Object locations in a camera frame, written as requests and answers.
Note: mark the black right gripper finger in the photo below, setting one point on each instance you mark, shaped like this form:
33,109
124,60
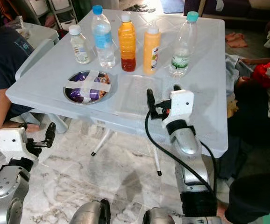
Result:
152,100
177,87

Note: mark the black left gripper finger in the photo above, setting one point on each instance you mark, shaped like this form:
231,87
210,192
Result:
50,132

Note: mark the clear plastic container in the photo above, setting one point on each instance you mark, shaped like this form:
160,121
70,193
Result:
135,95

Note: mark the white plastic folding table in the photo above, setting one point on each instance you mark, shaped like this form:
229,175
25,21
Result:
209,102

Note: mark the clear bottle teal cap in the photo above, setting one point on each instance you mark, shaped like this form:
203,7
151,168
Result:
182,49

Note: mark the round steel plate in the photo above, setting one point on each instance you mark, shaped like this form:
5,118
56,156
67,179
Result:
68,95

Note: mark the yellow juice bottle white cap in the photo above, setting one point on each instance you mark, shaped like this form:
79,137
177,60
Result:
151,51

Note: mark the purple snack packet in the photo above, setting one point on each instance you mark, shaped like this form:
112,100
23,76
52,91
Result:
78,94

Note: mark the white tape strip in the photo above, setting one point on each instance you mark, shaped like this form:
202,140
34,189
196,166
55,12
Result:
91,77
75,86

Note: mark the dark orange drink bottle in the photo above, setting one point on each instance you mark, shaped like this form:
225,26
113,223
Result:
127,44

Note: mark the grey plastic chair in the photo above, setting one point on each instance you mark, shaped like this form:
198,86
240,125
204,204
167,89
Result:
34,60

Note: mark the orange cloth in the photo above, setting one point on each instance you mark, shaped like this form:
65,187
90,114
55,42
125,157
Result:
237,40

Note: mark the water bottle blue cap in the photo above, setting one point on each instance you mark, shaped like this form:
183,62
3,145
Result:
103,39

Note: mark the blue floor mat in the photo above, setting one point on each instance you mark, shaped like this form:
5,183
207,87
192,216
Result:
172,5

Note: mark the person in dark blue shirt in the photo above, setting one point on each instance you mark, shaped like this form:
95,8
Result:
4,60

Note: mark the silver robot left leg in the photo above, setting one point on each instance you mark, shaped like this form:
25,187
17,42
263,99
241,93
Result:
88,213

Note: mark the silver robot leg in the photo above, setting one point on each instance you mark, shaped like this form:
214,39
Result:
160,217
88,213

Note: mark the small clear bottle white cap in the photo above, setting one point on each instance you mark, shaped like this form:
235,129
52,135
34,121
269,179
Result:
80,49

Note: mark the person in red shirt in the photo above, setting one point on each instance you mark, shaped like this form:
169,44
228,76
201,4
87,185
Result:
266,72

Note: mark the silver robot right leg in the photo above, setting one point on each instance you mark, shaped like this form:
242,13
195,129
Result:
160,217

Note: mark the white plastic drawer unit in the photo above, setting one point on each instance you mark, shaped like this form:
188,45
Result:
55,9

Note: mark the person in black clothes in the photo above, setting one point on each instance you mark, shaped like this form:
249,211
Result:
256,196

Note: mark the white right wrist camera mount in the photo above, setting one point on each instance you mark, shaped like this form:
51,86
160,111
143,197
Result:
179,105

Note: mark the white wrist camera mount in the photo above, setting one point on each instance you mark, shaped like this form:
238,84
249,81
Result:
11,144
179,105

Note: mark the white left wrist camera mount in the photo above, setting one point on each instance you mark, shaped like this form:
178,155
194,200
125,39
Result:
11,144

